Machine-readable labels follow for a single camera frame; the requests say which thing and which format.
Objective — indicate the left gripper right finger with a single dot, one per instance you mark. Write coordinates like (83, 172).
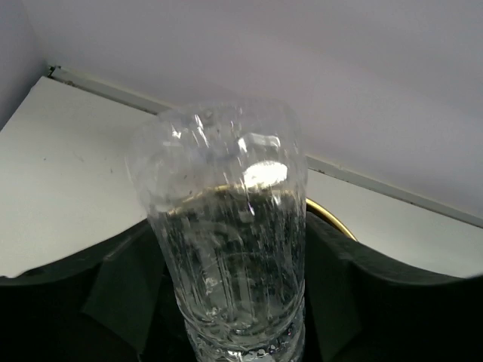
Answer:
(366, 306)

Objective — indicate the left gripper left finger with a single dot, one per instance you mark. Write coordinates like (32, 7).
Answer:
(113, 301)

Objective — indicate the clear bottle white blue cap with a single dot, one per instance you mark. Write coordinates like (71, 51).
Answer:
(236, 261)

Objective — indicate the orange cylindrical bin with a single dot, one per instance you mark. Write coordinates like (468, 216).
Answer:
(311, 205)

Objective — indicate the aluminium rail at back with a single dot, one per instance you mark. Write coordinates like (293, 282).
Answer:
(205, 137)

